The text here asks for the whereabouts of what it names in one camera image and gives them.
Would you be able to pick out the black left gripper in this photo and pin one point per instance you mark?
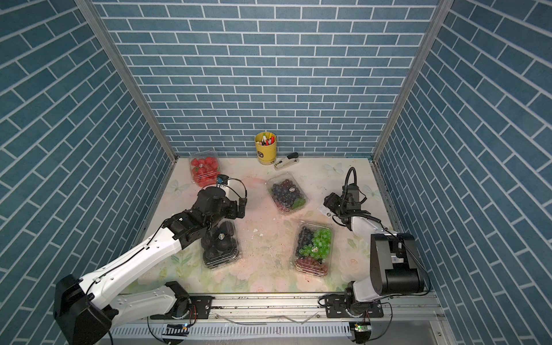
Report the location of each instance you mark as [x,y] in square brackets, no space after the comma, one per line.
[233,213]

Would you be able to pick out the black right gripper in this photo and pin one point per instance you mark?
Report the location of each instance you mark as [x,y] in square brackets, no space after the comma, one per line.
[330,203]

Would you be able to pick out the clear box of mixed grapes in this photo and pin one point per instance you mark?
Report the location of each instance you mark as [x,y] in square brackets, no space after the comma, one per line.
[313,249]

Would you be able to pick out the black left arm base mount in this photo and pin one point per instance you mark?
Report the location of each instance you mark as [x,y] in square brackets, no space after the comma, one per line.
[186,306]

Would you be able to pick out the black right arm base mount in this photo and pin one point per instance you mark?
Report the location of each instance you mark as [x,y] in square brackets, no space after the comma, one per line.
[344,305]

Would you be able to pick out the clear box of strawberries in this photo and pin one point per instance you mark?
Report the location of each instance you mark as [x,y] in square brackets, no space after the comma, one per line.
[205,167]

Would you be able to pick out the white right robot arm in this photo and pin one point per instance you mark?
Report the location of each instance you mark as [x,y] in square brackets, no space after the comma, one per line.
[395,267]

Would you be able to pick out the grey desk stapler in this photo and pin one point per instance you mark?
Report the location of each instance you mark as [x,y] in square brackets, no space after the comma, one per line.
[287,161]

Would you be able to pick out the aluminium front rail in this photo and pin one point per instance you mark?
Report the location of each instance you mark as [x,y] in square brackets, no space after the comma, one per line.
[261,308]

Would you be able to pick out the clear box of blueberries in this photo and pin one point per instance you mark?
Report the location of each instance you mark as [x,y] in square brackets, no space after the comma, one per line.
[286,193]

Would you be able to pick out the white fruit sticker sheet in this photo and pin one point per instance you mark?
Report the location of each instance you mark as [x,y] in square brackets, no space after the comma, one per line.
[325,211]

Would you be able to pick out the yellow pen cup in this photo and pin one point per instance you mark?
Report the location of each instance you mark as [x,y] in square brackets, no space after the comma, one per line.
[266,147]

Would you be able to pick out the aluminium corner post left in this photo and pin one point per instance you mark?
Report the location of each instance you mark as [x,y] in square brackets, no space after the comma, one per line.
[91,15]

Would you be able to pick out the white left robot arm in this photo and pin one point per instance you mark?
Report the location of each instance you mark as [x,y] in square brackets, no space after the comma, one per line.
[87,308]

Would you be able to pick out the clear box of avocados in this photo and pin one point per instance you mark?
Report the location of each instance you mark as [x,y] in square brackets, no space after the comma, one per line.
[220,245]

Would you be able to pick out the aluminium corner post right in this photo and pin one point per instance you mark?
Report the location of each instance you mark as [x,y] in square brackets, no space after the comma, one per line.
[424,49]

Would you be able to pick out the aluminium corner post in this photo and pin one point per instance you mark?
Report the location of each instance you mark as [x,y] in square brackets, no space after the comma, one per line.
[424,49]
[91,15]

